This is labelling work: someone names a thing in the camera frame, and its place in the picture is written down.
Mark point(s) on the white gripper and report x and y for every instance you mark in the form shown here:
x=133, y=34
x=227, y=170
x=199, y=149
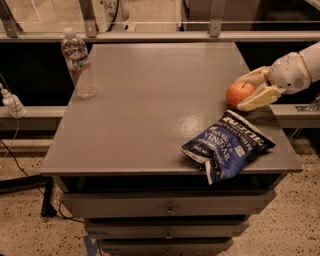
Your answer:
x=288, y=74

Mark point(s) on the red apple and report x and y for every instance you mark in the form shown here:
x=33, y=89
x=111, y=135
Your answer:
x=237, y=92

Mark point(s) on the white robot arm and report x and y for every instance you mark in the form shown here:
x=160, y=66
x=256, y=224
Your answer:
x=313, y=52

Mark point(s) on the blue chip bag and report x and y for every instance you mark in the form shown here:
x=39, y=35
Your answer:
x=227, y=146

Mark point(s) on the top grey drawer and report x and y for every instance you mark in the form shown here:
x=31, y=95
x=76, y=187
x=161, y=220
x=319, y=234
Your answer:
x=162, y=204

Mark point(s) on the grey drawer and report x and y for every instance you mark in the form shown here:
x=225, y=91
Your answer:
x=162, y=204
x=141, y=246
x=167, y=229

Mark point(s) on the middle grey drawer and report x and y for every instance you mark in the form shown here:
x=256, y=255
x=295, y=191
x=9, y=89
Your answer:
x=167, y=229

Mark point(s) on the grey drawer cabinet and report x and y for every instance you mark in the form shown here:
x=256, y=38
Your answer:
x=152, y=98

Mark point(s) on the bottom grey drawer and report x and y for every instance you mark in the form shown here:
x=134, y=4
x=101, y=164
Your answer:
x=141, y=246

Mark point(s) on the clear plastic water bottle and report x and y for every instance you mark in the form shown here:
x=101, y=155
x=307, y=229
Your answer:
x=78, y=63

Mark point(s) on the metal window rail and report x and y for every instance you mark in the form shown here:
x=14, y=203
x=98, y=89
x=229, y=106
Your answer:
x=161, y=20

